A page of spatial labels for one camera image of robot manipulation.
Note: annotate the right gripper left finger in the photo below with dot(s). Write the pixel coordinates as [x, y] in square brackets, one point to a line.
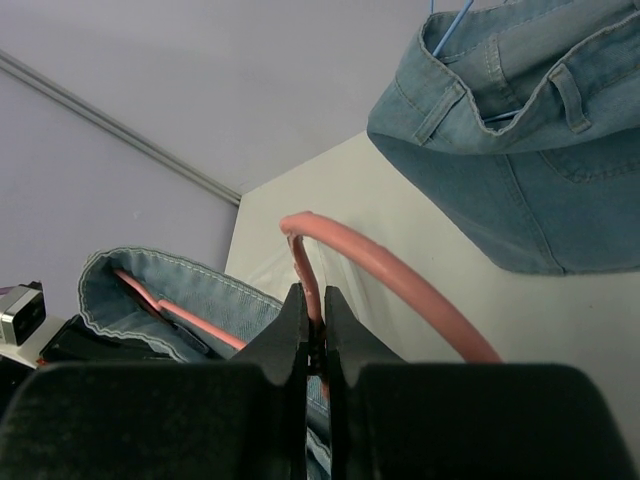
[244, 418]

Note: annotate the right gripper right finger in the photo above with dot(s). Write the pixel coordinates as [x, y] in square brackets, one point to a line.
[391, 419]

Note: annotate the pink wire hanger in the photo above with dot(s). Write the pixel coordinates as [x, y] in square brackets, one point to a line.
[389, 270]

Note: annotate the denim skirt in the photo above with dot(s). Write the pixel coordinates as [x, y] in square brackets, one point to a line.
[520, 122]
[220, 300]

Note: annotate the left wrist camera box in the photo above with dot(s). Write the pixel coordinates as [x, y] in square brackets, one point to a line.
[23, 311]

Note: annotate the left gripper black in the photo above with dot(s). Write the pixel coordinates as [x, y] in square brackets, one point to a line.
[76, 342]

